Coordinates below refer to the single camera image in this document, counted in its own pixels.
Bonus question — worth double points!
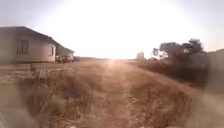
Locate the parked vehicle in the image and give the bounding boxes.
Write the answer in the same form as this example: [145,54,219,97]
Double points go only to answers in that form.
[55,55,73,64]

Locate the dark hedge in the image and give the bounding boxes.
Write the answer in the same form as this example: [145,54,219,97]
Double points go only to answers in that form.
[136,59,224,88]

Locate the pale single-storey building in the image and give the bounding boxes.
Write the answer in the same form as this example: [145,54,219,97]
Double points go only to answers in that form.
[0,26,76,65]

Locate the dry brown grass field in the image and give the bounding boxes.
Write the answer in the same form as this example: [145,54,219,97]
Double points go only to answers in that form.
[0,59,224,128]

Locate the dark trees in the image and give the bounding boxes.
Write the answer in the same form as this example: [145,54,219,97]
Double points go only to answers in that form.
[151,38,205,64]

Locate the distant pale building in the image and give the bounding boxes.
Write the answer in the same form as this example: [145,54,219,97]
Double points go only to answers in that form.
[136,51,146,61]

